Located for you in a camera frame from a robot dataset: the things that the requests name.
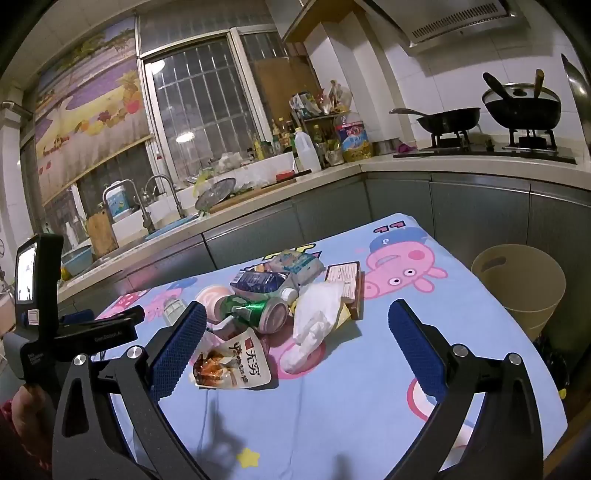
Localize black gas stove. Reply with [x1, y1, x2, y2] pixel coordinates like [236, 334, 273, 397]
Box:
[392, 129, 578, 165]

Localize round glass lid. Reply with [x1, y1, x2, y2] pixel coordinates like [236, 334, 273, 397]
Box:
[195, 178, 237, 212]

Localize white ceramic basin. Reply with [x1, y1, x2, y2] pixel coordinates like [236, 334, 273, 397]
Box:
[249, 153, 297, 186]

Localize black ladle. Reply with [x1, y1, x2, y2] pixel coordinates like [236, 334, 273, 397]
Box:
[483, 72, 514, 100]

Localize black wok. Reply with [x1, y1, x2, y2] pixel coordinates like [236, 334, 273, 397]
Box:
[481, 92, 563, 130]

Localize large yellow oil bottle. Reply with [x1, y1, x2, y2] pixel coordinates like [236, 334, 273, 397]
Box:
[333, 113, 374, 163]

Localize white plastic glove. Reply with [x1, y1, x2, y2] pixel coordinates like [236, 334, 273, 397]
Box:
[281, 281, 347, 374]

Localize blue plastic basin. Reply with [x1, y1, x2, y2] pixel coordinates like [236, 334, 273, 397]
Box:
[61, 244, 96, 278]

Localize beige trash bin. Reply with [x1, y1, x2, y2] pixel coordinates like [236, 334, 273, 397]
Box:
[471, 244, 566, 342]

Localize cluttered condiment shelf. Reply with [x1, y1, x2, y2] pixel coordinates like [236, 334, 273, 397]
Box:
[290, 79, 354, 167]

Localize fruit print wall poster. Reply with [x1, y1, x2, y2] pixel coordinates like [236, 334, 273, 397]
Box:
[34, 21, 155, 204]

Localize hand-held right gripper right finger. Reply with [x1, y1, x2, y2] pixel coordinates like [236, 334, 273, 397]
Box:
[388, 299, 543, 480]

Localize crushed bottle dark blue label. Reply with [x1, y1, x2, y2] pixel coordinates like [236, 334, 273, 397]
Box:
[229, 270, 301, 303]

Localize person's left hand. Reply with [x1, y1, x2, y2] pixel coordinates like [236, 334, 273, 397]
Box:
[11, 384, 56, 440]

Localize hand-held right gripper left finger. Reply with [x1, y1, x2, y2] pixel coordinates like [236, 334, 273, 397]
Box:
[52, 302, 208, 480]

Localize black bag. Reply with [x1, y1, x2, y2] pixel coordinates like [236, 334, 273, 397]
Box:
[531, 335, 571, 398]

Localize glass wok lid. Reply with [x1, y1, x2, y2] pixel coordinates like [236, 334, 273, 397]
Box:
[482, 82, 561, 106]

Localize cartoon pig printed blanket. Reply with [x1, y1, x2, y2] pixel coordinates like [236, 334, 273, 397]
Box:
[90, 212, 568, 480]

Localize standing wooden cutting board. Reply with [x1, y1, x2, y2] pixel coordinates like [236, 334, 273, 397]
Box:
[87, 210, 119, 257]

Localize white kitchen countertop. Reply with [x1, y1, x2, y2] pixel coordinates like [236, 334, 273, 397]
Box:
[58, 150, 591, 305]

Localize curved chrome faucet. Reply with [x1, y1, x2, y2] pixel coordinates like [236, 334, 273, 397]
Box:
[144, 174, 186, 223]

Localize range hood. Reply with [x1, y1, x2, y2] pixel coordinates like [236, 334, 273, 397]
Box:
[360, 0, 527, 47]

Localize black frying pan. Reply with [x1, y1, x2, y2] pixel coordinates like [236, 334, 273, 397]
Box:
[389, 107, 482, 134]

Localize white orange snack packet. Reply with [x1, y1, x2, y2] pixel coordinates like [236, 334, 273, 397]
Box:
[191, 328, 272, 389]

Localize crushed green can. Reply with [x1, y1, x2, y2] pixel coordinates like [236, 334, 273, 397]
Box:
[218, 295, 289, 334]

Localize flat wooden cutting board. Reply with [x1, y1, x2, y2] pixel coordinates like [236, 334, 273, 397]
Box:
[208, 178, 298, 214]

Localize barred window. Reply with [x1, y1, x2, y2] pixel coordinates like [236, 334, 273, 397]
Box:
[139, 30, 296, 185]

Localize tall chrome faucet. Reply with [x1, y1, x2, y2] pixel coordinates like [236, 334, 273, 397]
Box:
[102, 180, 156, 234]

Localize row of condiment bottles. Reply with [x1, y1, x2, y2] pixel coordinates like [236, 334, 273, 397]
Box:
[252, 117, 296, 160]

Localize grey kitchen cabinets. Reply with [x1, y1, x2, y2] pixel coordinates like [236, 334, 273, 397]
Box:
[58, 173, 591, 324]

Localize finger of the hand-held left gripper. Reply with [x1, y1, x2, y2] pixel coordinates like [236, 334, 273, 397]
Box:
[55, 322, 139, 354]
[95, 306, 145, 326]

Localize brown cardboard box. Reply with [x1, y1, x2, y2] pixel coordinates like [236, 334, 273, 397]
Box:
[324, 261, 365, 321]

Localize pink white plastic cup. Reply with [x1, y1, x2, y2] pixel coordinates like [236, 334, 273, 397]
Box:
[195, 285, 234, 324]

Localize white plastic jug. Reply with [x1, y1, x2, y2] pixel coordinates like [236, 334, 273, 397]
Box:
[293, 128, 322, 174]

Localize blue white snack bag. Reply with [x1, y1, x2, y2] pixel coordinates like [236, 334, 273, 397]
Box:
[269, 249, 326, 286]

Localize blue white water jug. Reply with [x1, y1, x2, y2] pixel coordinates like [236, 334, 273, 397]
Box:
[105, 182, 137, 221]

